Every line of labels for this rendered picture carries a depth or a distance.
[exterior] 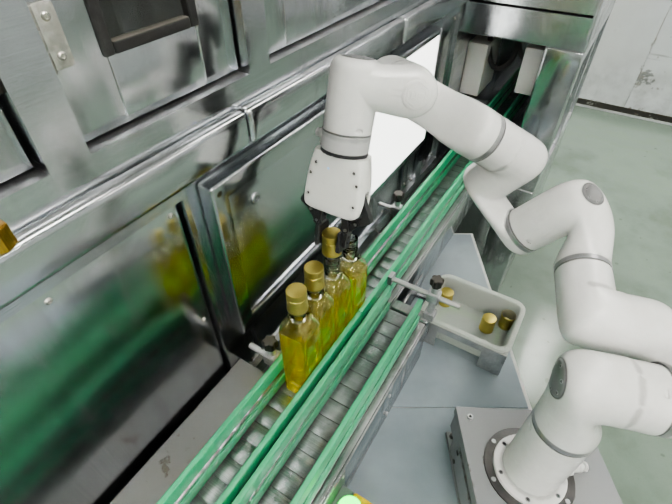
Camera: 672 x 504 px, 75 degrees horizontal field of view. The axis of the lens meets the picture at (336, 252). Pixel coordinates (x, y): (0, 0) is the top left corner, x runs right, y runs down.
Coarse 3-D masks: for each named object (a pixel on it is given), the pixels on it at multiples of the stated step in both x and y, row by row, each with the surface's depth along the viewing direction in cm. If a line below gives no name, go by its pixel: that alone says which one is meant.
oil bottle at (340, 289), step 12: (324, 276) 82; (324, 288) 81; (336, 288) 81; (348, 288) 84; (336, 300) 82; (348, 300) 87; (336, 312) 84; (348, 312) 89; (336, 324) 86; (336, 336) 89
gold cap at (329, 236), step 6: (330, 228) 76; (336, 228) 76; (324, 234) 75; (330, 234) 75; (336, 234) 75; (324, 240) 75; (330, 240) 74; (336, 240) 74; (324, 246) 76; (330, 246) 75; (324, 252) 77; (330, 252) 76
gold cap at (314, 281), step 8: (312, 264) 74; (320, 264) 74; (304, 272) 74; (312, 272) 73; (320, 272) 73; (304, 280) 76; (312, 280) 74; (320, 280) 74; (312, 288) 75; (320, 288) 75
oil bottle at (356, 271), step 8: (360, 256) 86; (344, 264) 85; (352, 264) 84; (360, 264) 85; (344, 272) 85; (352, 272) 84; (360, 272) 86; (352, 280) 85; (360, 280) 87; (352, 288) 86; (360, 288) 89; (352, 296) 88; (360, 296) 91; (352, 304) 90; (360, 304) 93; (352, 312) 91
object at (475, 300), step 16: (464, 288) 116; (480, 288) 114; (464, 304) 119; (480, 304) 116; (496, 304) 113; (512, 304) 111; (448, 320) 115; (464, 320) 115; (480, 320) 115; (464, 336) 103; (480, 336) 111; (496, 336) 111; (512, 336) 102
